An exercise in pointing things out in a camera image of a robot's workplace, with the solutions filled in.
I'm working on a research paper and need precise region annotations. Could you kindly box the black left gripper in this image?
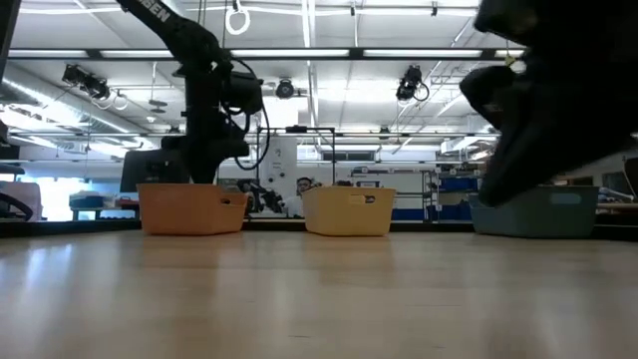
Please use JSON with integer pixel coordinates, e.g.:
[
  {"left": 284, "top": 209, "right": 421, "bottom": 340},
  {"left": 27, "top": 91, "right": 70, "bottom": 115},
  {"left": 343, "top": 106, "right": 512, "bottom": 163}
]
[{"left": 161, "top": 59, "right": 250, "bottom": 185}]

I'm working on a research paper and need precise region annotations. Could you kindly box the round black ceiling camera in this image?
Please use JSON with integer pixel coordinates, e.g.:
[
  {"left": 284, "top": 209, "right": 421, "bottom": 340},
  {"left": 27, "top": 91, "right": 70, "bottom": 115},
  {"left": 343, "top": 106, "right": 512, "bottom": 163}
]
[{"left": 274, "top": 78, "right": 297, "bottom": 101}]

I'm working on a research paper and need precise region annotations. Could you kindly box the person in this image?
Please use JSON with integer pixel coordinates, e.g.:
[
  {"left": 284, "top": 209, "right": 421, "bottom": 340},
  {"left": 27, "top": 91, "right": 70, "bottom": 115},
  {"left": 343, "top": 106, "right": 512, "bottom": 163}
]
[{"left": 284, "top": 176, "right": 320, "bottom": 218}]

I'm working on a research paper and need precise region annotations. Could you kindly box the teal box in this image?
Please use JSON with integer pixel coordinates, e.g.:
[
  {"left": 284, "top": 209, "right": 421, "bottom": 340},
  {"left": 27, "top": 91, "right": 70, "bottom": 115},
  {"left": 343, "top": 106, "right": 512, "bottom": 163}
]
[{"left": 68, "top": 190, "right": 107, "bottom": 210}]

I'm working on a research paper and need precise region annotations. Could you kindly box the black monitor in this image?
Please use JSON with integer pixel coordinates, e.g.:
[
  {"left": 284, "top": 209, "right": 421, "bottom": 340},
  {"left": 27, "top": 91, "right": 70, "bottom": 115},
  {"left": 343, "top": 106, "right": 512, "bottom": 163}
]
[{"left": 119, "top": 148, "right": 191, "bottom": 194}]

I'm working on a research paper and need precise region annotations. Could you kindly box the blue bin shelving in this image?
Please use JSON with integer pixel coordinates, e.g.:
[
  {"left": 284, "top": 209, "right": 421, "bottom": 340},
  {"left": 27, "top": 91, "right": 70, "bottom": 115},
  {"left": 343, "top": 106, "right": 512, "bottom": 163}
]
[{"left": 350, "top": 167, "right": 487, "bottom": 222}]

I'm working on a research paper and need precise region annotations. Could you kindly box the yellow plastic bin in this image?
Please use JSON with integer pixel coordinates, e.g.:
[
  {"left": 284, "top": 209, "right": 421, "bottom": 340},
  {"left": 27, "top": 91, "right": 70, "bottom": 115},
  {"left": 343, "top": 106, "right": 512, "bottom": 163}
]
[{"left": 301, "top": 185, "right": 398, "bottom": 237}]

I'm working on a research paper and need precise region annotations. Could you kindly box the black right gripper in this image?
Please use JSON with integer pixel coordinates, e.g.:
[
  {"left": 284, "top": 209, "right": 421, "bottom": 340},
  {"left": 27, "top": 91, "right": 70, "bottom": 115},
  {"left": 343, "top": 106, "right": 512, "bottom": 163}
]
[{"left": 458, "top": 49, "right": 638, "bottom": 208}]

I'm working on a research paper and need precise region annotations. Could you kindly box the small black background robot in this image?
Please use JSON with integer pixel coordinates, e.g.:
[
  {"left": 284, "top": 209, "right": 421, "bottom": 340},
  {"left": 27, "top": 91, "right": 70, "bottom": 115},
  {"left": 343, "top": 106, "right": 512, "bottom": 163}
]
[{"left": 236, "top": 179, "right": 285, "bottom": 215}]

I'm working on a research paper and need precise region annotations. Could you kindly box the black ribbed hose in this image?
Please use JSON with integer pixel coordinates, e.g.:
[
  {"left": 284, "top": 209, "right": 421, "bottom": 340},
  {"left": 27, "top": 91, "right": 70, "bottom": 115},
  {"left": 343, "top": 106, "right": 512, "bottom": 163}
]
[{"left": 0, "top": 191, "right": 34, "bottom": 223}]

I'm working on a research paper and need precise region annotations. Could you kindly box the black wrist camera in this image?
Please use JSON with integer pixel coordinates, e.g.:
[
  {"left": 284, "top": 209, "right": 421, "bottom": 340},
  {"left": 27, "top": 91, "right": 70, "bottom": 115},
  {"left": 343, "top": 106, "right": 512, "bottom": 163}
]
[
  {"left": 473, "top": 0, "right": 544, "bottom": 49},
  {"left": 227, "top": 71, "right": 264, "bottom": 117}
]

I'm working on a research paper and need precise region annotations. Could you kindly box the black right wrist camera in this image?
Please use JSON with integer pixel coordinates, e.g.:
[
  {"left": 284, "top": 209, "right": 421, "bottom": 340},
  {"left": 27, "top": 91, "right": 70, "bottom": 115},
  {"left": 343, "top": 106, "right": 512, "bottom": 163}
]
[{"left": 473, "top": 0, "right": 544, "bottom": 49}]

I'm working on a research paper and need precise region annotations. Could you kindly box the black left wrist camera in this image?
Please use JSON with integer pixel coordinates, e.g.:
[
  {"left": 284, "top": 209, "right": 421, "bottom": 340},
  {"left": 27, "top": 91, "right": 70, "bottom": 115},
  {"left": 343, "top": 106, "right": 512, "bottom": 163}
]
[{"left": 227, "top": 71, "right": 264, "bottom": 117}]

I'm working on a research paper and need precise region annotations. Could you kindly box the white cabinet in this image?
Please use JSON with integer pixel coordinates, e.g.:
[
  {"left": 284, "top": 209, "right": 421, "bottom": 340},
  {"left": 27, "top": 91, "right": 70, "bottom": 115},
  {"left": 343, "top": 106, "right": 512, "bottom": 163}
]
[{"left": 259, "top": 137, "right": 299, "bottom": 198}]

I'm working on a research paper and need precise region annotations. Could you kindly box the low bench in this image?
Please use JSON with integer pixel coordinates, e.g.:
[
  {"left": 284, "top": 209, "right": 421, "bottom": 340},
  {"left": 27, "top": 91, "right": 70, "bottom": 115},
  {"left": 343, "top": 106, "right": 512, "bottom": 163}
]
[{"left": 69, "top": 206, "right": 143, "bottom": 222}]

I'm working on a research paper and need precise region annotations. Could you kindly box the white coiled cable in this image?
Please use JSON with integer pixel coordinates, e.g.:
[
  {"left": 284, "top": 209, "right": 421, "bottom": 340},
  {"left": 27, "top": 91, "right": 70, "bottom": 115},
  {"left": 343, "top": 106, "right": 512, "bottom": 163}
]
[{"left": 91, "top": 88, "right": 130, "bottom": 112}]

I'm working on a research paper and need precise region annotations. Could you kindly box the orange plastic bin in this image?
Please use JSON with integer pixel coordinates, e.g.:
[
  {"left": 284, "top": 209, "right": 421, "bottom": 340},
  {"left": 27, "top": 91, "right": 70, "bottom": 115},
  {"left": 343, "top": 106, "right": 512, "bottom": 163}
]
[{"left": 137, "top": 182, "right": 249, "bottom": 236}]

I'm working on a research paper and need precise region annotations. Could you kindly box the blue plastic bin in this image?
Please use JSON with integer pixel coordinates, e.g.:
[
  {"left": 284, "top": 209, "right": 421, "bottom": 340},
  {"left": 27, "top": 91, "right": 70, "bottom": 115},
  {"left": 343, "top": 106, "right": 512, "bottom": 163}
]
[{"left": 468, "top": 184, "right": 600, "bottom": 239}]

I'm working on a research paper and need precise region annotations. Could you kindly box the black metal frame stand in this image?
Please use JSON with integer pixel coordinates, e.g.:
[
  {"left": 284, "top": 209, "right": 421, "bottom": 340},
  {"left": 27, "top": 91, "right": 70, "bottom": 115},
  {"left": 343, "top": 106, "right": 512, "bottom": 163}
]
[{"left": 254, "top": 125, "right": 337, "bottom": 220}]

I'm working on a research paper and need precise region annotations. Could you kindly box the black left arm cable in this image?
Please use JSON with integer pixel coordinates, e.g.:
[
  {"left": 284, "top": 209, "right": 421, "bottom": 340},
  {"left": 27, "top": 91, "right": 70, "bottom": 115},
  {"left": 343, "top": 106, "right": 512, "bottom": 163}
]
[{"left": 218, "top": 57, "right": 271, "bottom": 172}]

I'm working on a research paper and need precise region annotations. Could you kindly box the white hanging ring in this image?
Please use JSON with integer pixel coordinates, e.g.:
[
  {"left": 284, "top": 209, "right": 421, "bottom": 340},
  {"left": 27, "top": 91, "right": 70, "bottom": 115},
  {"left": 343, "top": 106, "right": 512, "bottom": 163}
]
[{"left": 224, "top": 3, "right": 252, "bottom": 37}]

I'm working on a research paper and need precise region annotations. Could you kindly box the black table frame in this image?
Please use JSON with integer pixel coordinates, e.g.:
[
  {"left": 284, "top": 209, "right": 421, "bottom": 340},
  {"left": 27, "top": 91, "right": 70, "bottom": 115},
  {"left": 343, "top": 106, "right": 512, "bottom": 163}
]
[{"left": 0, "top": 213, "right": 638, "bottom": 243}]

